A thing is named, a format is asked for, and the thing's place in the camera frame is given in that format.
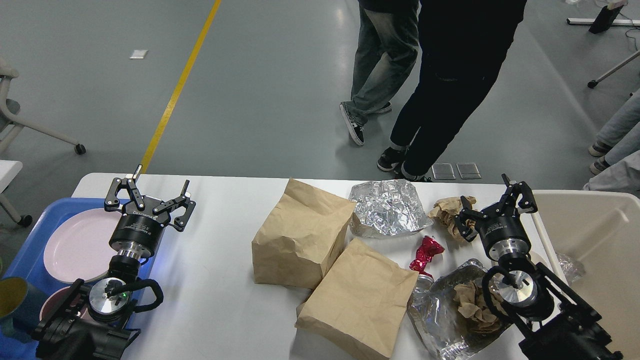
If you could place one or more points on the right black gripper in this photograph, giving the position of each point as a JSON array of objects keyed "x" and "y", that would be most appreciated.
[{"x": 500, "y": 228}]

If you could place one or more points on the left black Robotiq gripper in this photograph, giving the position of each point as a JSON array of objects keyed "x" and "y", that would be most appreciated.
[{"x": 139, "y": 231}]

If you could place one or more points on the pink plate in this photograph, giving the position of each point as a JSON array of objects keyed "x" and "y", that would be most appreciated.
[{"x": 79, "y": 248}]

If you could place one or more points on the foil sheet top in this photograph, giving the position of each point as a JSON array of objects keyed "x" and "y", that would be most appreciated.
[{"x": 387, "y": 208}]

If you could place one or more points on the foil sheet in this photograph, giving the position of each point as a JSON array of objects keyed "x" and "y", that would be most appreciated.
[
  {"x": 387, "y": 208},
  {"x": 435, "y": 317}
]

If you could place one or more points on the pink HOME mug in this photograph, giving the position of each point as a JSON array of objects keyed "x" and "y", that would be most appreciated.
[{"x": 57, "y": 297}]

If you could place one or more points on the teal mug yellow inside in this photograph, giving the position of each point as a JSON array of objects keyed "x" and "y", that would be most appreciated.
[{"x": 20, "y": 307}]

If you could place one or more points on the brown paper bag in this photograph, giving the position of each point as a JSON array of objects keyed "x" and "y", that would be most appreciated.
[
  {"x": 360, "y": 303},
  {"x": 302, "y": 237}
]

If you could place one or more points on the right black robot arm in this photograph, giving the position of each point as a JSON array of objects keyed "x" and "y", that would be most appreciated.
[{"x": 556, "y": 323}]

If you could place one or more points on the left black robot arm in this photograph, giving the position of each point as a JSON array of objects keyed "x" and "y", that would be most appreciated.
[{"x": 90, "y": 323}]

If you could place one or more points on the right metal floor plate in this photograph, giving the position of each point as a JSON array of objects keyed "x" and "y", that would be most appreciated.
[{"x": 468, "y": 171}]

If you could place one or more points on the metal floor plate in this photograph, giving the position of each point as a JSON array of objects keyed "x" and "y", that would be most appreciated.
[
  {"x": 468, "y": 171},
  {"x": 443, "y": 171}
]

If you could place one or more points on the crumpled brown paper ball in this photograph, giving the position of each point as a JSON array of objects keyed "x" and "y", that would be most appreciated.
[{"x": 444, "y": 211}]

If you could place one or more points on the left metal floor plate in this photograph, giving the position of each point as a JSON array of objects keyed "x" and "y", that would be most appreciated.
[{"x": 443, "y": 171}]

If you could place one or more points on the red crumpled foil wrapper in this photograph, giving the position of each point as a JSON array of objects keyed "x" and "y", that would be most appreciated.
[{"x": 424, "y": 255}]

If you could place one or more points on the brown paper in foil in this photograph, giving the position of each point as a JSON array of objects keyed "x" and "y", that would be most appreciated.
[{"x": 471, "y": 305}]

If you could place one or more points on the beige plastic bin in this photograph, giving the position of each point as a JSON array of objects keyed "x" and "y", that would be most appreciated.
[{"x": 601, "y": 230}]

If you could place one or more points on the crumpled foil sheet bottom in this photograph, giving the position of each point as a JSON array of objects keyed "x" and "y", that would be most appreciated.
[{"x": 435, "y": 317}]

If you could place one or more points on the person grey sweatpants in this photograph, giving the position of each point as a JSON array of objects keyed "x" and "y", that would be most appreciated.
[{"x": 621, "y": 177}]

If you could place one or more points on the white side table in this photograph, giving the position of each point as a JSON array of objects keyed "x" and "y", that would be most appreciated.
[{"x": 9, "y": 170}]

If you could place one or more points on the person light blue jeans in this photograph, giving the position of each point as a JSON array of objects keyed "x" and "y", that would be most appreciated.
[{"x": 619, "y": 137}]

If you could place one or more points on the white rolling chair base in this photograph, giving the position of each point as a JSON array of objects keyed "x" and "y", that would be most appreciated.
[{"x": 9, "y": 110}]

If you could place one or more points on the person dark jeans black sneakers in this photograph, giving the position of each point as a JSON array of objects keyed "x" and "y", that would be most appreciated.
[{"x": 464, "y": 44}]

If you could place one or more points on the person black hoodie faded jeans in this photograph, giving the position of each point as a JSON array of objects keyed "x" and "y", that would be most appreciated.
[{"x": 385, "y": 56}]

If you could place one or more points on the tripod stand leg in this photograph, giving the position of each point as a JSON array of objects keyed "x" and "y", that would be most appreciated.
[{"x": 611, "y": 30}]

